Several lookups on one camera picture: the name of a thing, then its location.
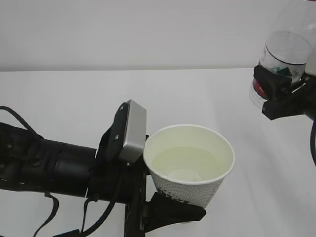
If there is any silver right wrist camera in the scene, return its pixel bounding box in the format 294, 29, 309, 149
305, 52, 316, 76

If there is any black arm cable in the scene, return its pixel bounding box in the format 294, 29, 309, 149
310, 120, 316, 166
0, 105, 121, 237

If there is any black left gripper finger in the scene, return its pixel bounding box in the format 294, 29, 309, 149
144, 192, 206, 233

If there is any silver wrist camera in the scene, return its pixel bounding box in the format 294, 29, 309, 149
106, 100, 147, 163
305, 52, 316, 76

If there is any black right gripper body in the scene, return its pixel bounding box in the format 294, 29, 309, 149
262, 76, 316, 120

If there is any white paper coffee cup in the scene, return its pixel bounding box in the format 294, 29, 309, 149
143, 124, 236, 208

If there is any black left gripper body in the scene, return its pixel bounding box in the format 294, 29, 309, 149
86, 127, 150, 237

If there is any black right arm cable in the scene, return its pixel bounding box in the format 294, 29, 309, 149
310, 120, 316, 166

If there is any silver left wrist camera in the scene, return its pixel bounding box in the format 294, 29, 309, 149
106, 100, 147, 163

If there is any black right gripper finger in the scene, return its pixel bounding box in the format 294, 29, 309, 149
253, 65, 291, 101

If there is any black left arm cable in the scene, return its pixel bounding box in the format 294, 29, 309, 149
0, 105, 121, 237

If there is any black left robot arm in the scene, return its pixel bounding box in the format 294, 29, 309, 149
0, 123, 206, 237

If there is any clear Nongfu Spring water bottle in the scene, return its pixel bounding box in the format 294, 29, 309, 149
258, 0, 316, 95

